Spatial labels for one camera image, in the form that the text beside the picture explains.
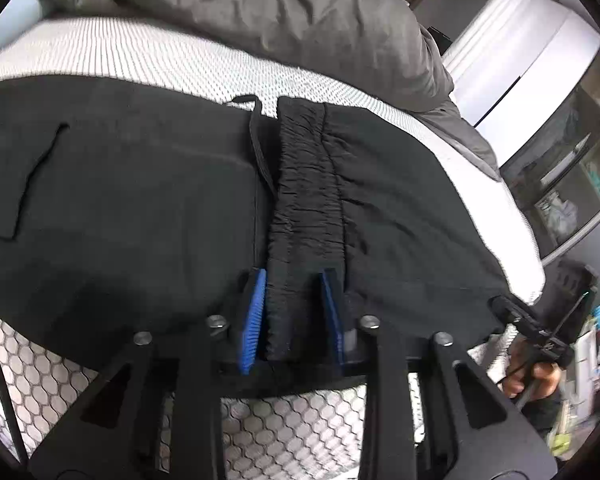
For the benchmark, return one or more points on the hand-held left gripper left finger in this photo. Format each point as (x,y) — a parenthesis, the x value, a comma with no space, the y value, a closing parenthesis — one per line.
(252,320)

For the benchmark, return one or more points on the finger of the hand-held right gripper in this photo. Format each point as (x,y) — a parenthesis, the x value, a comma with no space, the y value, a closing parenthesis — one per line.
(510,312)

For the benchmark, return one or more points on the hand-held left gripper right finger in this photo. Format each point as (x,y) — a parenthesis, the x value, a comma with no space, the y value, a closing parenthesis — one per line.
(331,315)

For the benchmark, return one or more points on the black pants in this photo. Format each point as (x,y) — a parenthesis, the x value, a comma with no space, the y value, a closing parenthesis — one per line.
(130,210)

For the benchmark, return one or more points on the person's right hand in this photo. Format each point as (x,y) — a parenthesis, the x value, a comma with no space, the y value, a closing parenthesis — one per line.
(547,374)

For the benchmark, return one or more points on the glass door cabinet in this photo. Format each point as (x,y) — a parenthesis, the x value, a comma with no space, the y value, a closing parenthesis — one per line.
(570,175)

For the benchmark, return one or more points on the white wardrobe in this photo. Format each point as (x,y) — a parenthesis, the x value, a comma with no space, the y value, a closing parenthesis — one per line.
(555,70)

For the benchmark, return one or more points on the grey duvet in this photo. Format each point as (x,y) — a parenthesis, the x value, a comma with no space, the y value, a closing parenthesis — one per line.
(280,20)

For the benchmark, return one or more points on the light blue pillow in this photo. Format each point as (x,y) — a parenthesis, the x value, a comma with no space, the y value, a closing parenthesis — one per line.
(10,25)

